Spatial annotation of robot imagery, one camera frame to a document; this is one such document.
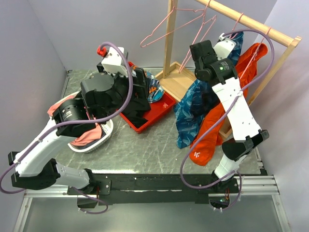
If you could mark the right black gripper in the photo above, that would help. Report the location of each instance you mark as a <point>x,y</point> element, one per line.
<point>214,52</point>

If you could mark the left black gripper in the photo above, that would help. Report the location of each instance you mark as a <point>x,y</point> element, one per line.
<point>141,90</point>

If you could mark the blue leaf-print shorts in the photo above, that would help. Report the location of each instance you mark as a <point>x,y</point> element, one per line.
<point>191,110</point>

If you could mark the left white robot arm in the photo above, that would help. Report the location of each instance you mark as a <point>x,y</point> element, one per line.
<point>82,121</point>

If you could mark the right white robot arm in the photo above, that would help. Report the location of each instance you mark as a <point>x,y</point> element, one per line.
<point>231,124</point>

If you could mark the orange dotted patterned shorts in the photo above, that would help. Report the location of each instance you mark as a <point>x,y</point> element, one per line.
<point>155,91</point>

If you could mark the black garment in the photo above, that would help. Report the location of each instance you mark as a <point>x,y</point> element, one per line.
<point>135,110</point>

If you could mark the red plastic tray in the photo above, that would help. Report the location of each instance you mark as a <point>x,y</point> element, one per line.
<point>158,110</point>

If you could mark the wooden clothes rack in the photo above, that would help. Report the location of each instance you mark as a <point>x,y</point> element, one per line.
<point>176,80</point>

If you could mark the white perforated basket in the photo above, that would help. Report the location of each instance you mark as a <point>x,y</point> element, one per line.
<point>108,128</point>

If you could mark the dark grey cloth in basket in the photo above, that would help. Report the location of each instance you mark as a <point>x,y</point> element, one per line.
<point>97,141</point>

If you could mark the pink cloth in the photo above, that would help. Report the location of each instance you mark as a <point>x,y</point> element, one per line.
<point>87,137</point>

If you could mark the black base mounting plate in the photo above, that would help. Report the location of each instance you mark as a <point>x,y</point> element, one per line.
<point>158,188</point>

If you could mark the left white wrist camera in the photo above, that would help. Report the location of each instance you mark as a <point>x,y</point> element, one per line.
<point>111,62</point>

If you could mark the pink wire hanger with shorts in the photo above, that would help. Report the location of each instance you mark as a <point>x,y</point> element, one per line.
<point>255,53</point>

